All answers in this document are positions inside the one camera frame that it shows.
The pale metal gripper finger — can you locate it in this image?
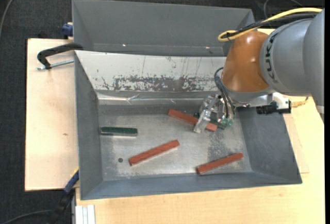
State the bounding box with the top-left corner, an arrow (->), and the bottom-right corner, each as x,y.
193,110 -> 211,134

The red-brown flat block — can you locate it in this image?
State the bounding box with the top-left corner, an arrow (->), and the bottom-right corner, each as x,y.
168,108 -> 219,132
128,139 -> 180,167
195,152 -> 244,176

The grey metal bin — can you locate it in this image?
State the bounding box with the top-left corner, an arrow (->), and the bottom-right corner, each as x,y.
71,0 -> 303,200

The dark green flat block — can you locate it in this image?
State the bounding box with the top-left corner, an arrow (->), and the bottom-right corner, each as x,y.
100,126 -> 138,137

